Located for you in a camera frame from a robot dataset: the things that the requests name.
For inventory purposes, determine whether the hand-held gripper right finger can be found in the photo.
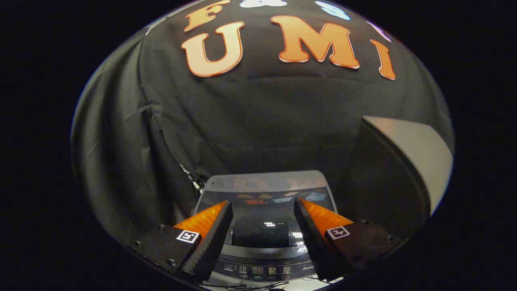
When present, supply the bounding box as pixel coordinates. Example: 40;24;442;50
294;197;404;283

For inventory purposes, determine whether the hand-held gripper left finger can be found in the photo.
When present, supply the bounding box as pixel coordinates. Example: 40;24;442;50
127;200;234;283

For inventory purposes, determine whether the grey washing machine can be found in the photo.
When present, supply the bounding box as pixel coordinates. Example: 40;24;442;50
193;170;340;283

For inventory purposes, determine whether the black backdrop cloth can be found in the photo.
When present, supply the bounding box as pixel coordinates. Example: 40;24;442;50
71;0;455;247

